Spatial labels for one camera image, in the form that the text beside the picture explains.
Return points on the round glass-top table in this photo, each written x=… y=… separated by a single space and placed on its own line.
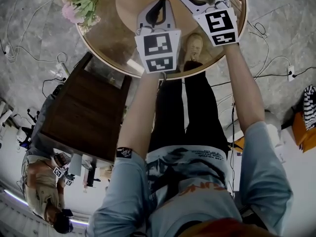
x=118 y=41

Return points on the person's beige shoe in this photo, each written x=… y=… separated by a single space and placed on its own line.
x=195 y=46

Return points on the person's left forearm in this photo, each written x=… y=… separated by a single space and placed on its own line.
x=138 y=115

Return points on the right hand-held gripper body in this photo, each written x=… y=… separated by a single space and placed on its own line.
x=219 y=25

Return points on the person's light blue shirt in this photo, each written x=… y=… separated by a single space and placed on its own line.
x=123 y=194

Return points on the orange box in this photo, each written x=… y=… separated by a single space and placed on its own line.
x=304 y=132

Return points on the pink artificial flower bouquet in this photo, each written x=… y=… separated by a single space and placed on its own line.
x=81 y=4

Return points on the person's right forearm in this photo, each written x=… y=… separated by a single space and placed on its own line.
x=244 y=90

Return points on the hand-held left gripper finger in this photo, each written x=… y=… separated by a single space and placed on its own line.
x=142 y=18
x=170 y=16

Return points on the person's black trousers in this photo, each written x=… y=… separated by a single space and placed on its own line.
x=197 y=115

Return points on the black and white striped garment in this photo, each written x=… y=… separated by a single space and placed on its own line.
x=309 y=107

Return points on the person's grey printed t-shirt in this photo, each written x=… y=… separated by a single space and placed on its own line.
x=187 y=167

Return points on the dark wooden side table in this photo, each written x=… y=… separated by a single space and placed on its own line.
x=84 y=112

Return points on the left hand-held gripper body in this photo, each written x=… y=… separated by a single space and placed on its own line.
x=158 y=49

